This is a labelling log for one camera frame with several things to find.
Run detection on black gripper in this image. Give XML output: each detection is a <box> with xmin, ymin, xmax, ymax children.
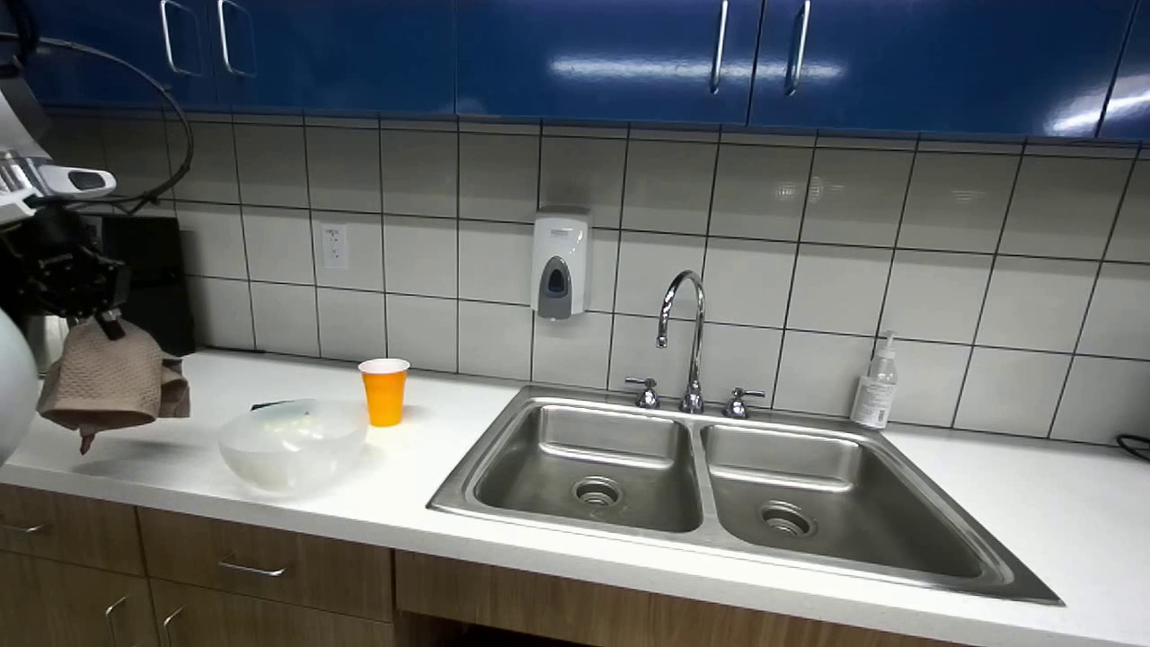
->
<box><xmin>0</xmin><ymin>205</ymin><xmax>128</xmax><ymax>346</ymax></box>

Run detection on brown waffle towel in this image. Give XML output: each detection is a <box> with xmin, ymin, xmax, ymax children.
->
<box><xmin>33</xmin><ymin>318</ymin><xmax>194</xmax><ymax>458</ymax></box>

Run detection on black coffee machine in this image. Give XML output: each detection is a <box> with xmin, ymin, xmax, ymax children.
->
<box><xmin>100</xmin><ymin>211</ymin><xmax>196</xmax><ymax>360</ymax></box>

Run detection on wooden drawer front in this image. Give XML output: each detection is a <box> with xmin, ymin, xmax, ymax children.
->
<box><xmin>0</xmin><ymin>483</ymin><xmax>142</xmax><ymax>579</ymax></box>
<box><xmin>137</xmin><ymin>506</ymin><xmax>398</xmax><ymax>624</ymax></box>

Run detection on blue cabinet door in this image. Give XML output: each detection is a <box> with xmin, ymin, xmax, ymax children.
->
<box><xmin>1100</xmin><ymin>0</ymin><xmax>1150</xmax><ymax>150</ymax></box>
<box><xmin>189</xmin><ymin>0</ymin><xmax>462</xmax><ymax>122</ymax></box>
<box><xmin>452</xmin><ymin>0</ymin><xmax>760</xmax><ymax>130</ymax></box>
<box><xmin>20</xmin><ymin>0</ymin><xmax>201</xmax><ymax>112</ymax></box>
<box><xmin>749</xmin><ymin>0</ymin><xmax>1136</xmax><ymax>144</ymax></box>

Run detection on orange plastic cup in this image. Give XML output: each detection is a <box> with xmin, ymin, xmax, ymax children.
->
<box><xmin>356</xmin><ymin>356</ymin><xmax>413</xmax><ymax>432</ymax></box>

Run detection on steel double sink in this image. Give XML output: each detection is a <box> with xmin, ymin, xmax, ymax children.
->
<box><xmin>424</xmin><ymin>386</ymin><xmax>1066</xmax><ymax>608</ymax></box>

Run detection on wooden base cabinet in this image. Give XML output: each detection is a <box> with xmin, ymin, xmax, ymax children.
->
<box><xmin>0</xmin><ymin>483</ymin><xmax>964</xmax><ymax>647</ymax></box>

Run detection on chrome gooseneck faucet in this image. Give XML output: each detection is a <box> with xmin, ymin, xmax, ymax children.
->
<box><xmin>654</xmin><ymin>265</ymin><xmax>711</xmax><ymax>417</ymax></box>

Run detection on clear pump soap bottle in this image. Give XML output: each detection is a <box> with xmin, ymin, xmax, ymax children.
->
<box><xmin>849</xmin><ymin>332</ymin><xmax>903</xmax><ymax>432</ymax></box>

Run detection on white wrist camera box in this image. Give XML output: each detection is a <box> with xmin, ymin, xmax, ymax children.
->
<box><xmin>33</xmin><ymin>159</ymin><xmax>122</xmax><ymax>205</ymax></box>

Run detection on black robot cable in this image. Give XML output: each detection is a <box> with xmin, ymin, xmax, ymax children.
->
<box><xmin>33</xmin><ymin>34</ymin><xmax>196</xmax><ymax>219</ymax></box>

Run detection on white wall outlet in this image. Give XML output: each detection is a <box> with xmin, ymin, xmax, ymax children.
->
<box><xmin>313</xmin><ymin>219</ymin><xmax>353</xmax><ymax>276</ymax></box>

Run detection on silver cabinet handle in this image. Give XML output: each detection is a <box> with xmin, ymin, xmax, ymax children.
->
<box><xmin>159</xmin><ymin>0</ymin><xmax>179</xmax><ymax>75</ymax></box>
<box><xmin>210</xmin><ymin>0</ymin><xmax>239</xmax><ymax>80</ymax></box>
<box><xmin>782</xmin><ymin>0</ymin><xmax>815</xmax><ymax>102</ymax></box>
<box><xmin>709</xmin><ymin>0</ymin><xmax>731</xmax><ymax>98</ymax></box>

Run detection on white wall soap dispenser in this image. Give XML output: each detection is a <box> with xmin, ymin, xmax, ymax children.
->
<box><xmin>529</xmin><ymin>211</ymin><xmax>592</xmax><ymax>324</ymax></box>

